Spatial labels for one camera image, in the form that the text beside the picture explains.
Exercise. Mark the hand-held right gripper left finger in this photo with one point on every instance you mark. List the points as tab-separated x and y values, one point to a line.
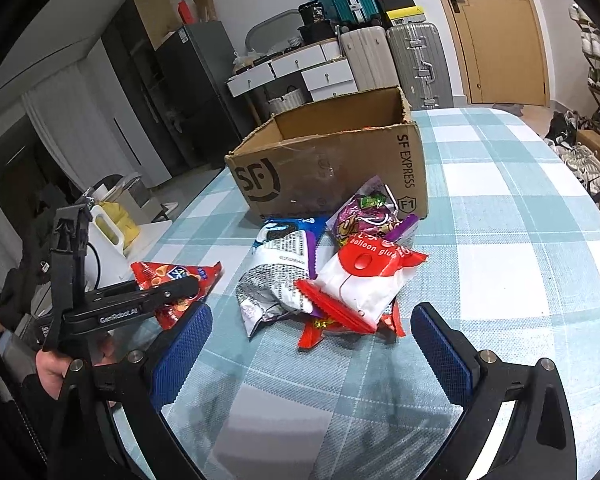
180	355

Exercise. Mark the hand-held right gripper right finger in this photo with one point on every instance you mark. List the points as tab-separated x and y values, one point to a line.
442	355

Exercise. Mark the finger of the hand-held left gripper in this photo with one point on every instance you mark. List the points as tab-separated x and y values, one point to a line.
175	292
112	291

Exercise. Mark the red snack packet blue label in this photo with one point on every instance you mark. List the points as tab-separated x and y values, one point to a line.
180	272

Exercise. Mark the small red candy packet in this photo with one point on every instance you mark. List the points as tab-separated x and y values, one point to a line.
394	320
311	335

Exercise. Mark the silver snack packet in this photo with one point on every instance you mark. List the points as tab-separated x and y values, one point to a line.
267	305

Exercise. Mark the white red-topped balloon packet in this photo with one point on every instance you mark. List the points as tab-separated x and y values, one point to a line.
362	285

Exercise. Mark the blue cookie packet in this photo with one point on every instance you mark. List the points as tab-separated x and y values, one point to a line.
285	232

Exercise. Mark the purple candy packet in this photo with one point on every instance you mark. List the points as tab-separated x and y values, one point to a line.
365	215

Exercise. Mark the brown cardboard box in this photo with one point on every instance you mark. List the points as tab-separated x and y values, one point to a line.
330	170

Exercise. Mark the person's left hand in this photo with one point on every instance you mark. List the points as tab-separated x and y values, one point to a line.
50	370

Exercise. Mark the white plastic jug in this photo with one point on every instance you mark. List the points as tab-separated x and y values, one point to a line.
105	232

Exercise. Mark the white curtain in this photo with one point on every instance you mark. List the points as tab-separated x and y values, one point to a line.
65	145

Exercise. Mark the dark refrigerator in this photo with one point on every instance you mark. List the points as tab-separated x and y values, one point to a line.
200	95

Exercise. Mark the dark wooden wardrobe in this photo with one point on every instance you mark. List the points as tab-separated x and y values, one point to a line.
130	85

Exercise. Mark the woven laundry basket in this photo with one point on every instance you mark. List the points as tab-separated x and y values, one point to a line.
287	102

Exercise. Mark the crumpled white bag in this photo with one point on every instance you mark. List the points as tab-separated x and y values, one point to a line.
243	62

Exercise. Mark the pile of loose sneakers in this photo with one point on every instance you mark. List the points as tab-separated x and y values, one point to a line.
577	155

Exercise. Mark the small cardboard box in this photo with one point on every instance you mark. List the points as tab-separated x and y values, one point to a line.
597	144

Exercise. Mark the white desk with drawers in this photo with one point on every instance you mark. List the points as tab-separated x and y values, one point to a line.
325	77

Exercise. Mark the large brown cardboard sheet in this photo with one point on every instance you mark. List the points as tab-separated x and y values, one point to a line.
152	17

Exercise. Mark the red gift bag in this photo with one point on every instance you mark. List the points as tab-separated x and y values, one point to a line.
185	12

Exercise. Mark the grey arched mirror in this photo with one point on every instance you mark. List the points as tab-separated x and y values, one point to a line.
272	27

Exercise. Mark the brown paper bag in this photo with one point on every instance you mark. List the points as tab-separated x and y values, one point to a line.
204	7

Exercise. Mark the silver suitcase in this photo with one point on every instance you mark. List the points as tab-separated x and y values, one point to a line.
420	65

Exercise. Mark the beige suitcase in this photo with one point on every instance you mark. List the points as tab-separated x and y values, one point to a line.
367	60

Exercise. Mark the black round tub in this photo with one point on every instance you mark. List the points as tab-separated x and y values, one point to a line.
313	12

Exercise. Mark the wooden door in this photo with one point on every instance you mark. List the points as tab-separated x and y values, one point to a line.
505	35

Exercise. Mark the shoe rack with shoes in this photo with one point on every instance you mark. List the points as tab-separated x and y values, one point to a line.
587	35

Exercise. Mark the plain black shoe box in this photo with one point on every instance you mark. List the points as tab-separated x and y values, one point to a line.
400	4

